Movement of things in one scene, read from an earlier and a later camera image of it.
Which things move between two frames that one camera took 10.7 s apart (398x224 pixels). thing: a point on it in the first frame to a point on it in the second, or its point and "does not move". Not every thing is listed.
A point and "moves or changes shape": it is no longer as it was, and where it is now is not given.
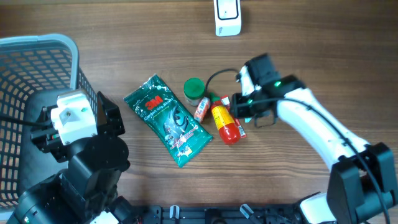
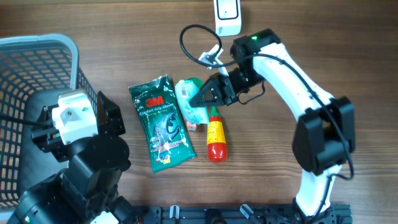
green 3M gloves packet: (176, 131) moves or changes shape
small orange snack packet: (202, 109) to (191, 127)
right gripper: (240, 107) to (219, 89)
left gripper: (45, 138) does not move
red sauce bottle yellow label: (228, 129) to (217, 149)
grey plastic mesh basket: (35, 70) does not move
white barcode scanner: (227, 17) does not move
